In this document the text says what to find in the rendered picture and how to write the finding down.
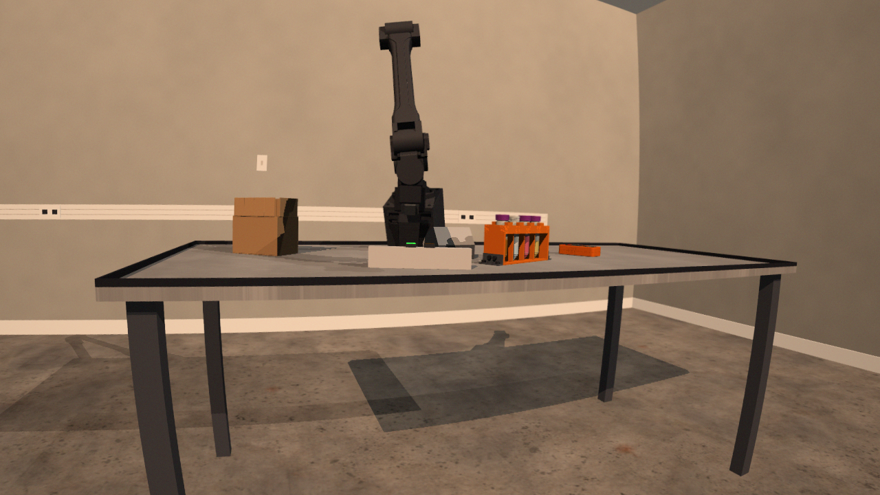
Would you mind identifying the brown cardboard box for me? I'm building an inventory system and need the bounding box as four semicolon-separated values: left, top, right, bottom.
232;197;298;256

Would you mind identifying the black table edge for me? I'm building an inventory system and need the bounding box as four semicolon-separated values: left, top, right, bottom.
95;241;797;287

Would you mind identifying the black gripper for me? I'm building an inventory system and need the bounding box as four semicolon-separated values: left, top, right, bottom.
386;210;433;247

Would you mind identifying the beige key housing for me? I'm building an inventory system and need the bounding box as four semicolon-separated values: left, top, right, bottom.
423;227;475;259

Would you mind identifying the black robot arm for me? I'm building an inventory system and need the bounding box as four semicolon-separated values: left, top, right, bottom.
379;21;435;215

